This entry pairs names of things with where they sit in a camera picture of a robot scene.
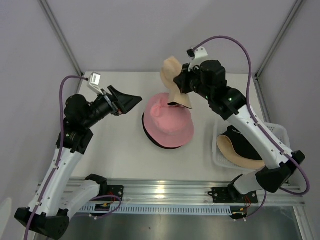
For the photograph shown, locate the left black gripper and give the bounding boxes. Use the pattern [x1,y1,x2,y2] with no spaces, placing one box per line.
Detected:
[83,85,142,129]

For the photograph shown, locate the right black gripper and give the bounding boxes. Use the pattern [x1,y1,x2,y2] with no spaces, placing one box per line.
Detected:
[174,61,214,101]

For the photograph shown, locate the black smiley bucket hat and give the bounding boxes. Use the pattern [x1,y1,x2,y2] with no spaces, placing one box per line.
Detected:
[141,113,181,150]

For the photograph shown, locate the beige bucket hat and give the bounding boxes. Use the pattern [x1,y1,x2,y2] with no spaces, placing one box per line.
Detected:
[160,56,192,109]

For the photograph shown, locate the pink bucket hat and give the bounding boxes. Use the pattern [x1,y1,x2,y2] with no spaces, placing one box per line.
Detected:
[143,93,195,148]

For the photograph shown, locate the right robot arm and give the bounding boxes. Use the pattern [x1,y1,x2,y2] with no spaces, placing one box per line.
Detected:
[174,60,306,202]

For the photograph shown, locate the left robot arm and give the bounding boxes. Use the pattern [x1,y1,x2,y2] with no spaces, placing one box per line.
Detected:
[14,85,143,240]

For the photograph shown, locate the black and beige hat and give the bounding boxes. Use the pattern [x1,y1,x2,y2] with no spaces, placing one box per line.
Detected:
[216,125,265,170]

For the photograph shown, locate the white plastic basket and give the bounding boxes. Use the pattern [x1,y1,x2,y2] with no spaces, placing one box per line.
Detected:
[212,119,292,173]

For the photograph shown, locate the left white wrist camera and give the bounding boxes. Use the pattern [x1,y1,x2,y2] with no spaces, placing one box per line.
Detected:
[87,72,103,95]

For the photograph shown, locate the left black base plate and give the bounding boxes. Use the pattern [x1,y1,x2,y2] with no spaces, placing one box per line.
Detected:
[107,185,125,200]

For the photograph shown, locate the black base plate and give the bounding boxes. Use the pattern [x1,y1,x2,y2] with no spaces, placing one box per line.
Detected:
[207,187,258,204]
[107,185,125,200]

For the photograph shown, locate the aluminium mounting rail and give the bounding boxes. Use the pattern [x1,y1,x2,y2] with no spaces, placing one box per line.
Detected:
[32,176,307,207]

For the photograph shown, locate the right aluminium frame post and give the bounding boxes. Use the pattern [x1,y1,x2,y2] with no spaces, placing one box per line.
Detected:
[254,0,306,81]

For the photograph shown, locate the aluminium frame post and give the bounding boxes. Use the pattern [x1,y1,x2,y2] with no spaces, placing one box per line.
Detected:
[37,0,83,76]
[254,0,306,81]

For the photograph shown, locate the white slotted cable duct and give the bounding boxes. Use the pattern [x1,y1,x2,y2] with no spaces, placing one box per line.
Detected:
[78,203,244,216]

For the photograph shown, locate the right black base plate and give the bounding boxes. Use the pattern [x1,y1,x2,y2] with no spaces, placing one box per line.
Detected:
[207,187,258,204]

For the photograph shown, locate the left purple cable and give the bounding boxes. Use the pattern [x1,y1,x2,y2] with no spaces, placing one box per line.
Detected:
[23,75,90,240]

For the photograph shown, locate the left aluminium frame post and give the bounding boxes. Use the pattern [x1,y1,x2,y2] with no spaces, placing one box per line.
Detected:
[37,0,83,76]

